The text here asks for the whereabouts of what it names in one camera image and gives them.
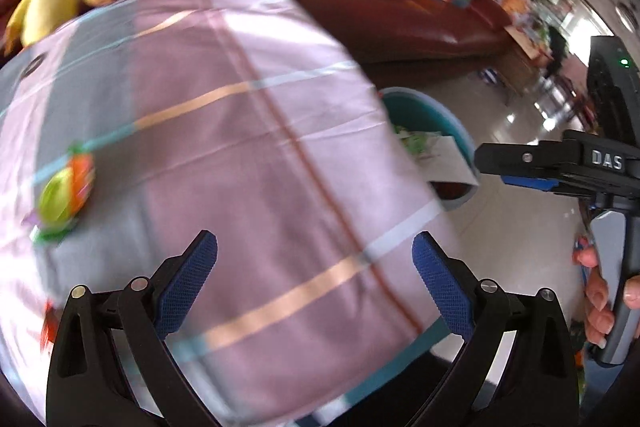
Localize green and orange snack packet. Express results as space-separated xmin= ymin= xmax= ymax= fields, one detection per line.
xmin=31 ymin=146 xmax=98 ymax=244

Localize red snack wrapper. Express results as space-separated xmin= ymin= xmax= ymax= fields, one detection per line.
xmin=40 ymin=302 xmax=63 ymax=353

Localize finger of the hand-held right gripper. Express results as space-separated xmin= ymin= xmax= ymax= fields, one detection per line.
xmin=474 ymin=139 xmax=567 ymax=194

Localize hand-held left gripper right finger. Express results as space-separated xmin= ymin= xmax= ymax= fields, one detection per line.
xmin=411 ymin=231 xmax=583 ymax=427

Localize colourful toy boxes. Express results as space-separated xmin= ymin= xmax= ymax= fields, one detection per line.
xmin=485 ymin=0 xmax=533 ymax=25

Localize brown side table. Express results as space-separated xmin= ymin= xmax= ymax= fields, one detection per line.
xmin=500 ymin=23 xmax=548 ymax=94

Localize person's right hand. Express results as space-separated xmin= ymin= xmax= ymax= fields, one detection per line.
xmin=571 ymin=237 xmax=640 ymax=350

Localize white and green carton box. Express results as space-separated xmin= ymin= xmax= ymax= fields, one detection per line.
xmin=395 ymin=124 xmax=478 ymax=185

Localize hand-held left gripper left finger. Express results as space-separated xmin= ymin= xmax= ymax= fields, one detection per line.
xmin=46 ymin=229 xmax=221 ymax=427

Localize teal plastic bin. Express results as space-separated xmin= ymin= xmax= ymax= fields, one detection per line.
xmin=377 ymin=87 xmax=482 ymax=210

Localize pink and grey striped cloth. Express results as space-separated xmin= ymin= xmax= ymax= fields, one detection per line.
xmin=0 ymin=0 xmax=453 ymax=427

